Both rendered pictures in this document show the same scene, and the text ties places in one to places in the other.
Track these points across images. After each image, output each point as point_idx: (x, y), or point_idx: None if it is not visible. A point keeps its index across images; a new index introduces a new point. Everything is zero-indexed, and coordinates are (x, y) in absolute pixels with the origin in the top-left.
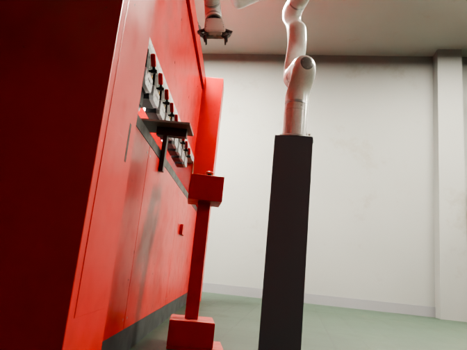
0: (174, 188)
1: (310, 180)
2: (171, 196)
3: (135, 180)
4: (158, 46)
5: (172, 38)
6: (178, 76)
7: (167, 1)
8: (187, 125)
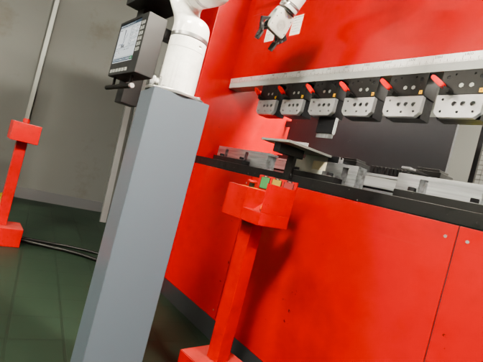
0: (392, 222)
1: (124, 153)
2: (370, 233)
3: None
4: (351, 52)
5: None
6: None
7: None
8: (265, 140)
